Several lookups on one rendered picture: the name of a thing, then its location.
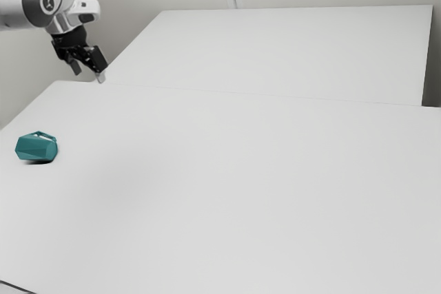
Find teal faceted mug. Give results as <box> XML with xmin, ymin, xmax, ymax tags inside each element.
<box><xmin>14</xmin><ymin>130</ymin><xmax>59</xmax><ymax>163</ymax></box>

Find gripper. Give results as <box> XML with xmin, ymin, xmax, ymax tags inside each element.
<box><xmin>50</xmin><ymin>25</ymin><xmax>107</xmax><ymax>84</ymax></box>

